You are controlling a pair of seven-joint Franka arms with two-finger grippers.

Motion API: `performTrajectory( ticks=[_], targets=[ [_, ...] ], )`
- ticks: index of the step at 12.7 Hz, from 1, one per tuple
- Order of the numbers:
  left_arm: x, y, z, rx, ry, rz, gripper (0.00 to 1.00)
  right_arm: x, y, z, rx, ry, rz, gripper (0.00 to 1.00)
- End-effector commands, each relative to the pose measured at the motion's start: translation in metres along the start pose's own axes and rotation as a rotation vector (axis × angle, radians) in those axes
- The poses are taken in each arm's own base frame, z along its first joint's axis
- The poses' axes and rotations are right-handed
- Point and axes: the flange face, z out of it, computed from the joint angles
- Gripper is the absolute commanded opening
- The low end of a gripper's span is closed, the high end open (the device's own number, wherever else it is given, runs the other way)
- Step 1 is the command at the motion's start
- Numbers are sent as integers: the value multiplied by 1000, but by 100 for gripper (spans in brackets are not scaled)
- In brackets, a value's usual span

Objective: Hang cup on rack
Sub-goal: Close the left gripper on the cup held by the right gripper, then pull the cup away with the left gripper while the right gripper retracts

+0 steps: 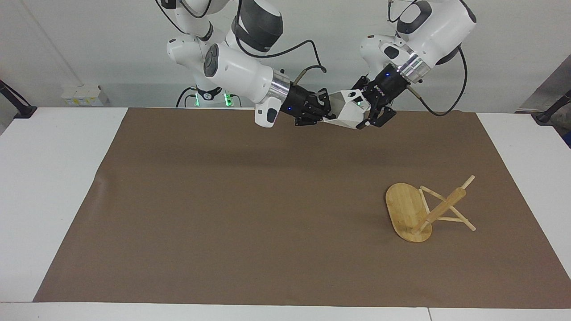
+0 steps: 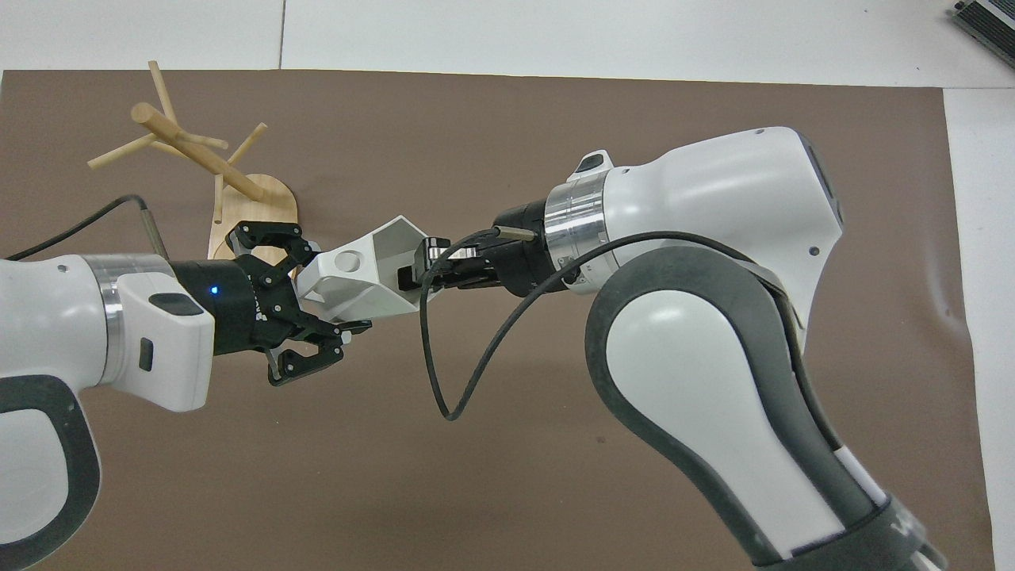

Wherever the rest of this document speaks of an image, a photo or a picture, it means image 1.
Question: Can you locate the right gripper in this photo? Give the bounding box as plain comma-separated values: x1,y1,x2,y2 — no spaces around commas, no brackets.
283,83,333,128

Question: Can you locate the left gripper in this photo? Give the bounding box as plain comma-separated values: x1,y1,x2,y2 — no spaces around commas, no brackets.
352,66,410,130

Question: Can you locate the black stand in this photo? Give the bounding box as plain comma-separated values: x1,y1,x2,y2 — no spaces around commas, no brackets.
0,80,38,119
535,89,571,124

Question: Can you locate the white box with yellow labels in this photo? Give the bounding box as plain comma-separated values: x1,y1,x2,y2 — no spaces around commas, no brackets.
61,84,110,107

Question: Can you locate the white faceted cup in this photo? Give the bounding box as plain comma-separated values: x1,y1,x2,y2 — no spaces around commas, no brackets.
323,89,372,130

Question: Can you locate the wooden cup rack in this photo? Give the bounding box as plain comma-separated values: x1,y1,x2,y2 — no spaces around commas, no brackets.
385,175,477,243

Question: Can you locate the black cable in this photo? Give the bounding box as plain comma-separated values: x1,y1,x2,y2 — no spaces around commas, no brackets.
407,44,468,117
155,0,190,35
235,39,327,86
387,0,420,24

